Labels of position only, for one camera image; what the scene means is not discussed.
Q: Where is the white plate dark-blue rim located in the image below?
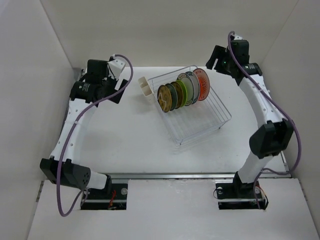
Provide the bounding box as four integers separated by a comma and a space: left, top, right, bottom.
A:
186, 71, 197, 104

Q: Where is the white plate orange sunburst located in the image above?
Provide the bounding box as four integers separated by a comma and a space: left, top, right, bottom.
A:
193, 68, 210, 101

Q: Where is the orange plastic plate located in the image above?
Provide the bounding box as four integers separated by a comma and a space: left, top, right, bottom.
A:
191, 72, 201, 103

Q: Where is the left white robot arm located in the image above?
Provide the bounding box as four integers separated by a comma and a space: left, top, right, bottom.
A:
40, 55, 126, 199

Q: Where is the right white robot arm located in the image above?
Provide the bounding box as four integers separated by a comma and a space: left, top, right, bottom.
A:
205, 39, 294, 199

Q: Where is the cream plastic cutlery holder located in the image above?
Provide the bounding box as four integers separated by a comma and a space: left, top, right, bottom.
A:
138, 76, 154, 102

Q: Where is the lime green plate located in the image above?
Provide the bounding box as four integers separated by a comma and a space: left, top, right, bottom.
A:
176, 78, 193, 107

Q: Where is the brown patterned plate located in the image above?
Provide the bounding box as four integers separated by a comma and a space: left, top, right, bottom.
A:
171, 81, 184, 109

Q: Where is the yellow brown front plate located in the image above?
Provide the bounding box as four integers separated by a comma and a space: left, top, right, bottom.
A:
157, 85, 172, 113

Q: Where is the dark green plate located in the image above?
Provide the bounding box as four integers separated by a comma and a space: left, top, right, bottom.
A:
165, 83, 178, 111

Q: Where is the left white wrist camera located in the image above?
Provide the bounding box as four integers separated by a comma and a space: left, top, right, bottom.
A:
107, 54, 126, 79

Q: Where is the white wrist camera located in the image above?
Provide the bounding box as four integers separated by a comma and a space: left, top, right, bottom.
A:
107, 54, 126, 79
229, 31, 244, 41

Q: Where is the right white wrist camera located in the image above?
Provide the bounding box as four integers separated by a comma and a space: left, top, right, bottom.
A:
229, 31, 244, 41

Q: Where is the white wire dish rack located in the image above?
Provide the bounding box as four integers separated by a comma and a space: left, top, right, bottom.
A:
147, 65, 232, 146

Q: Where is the aluminium rail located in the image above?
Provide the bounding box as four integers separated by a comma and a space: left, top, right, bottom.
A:
109, 171, 292, 181

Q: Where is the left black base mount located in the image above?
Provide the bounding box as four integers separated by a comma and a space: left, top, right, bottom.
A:
80, 181, 128, 211

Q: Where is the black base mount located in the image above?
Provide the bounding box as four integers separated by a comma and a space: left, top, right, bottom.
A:
80, 181, 128, 211
214, 182, 269, 210

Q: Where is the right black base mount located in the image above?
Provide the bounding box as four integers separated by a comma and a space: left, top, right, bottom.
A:
214, 182, 269, 210

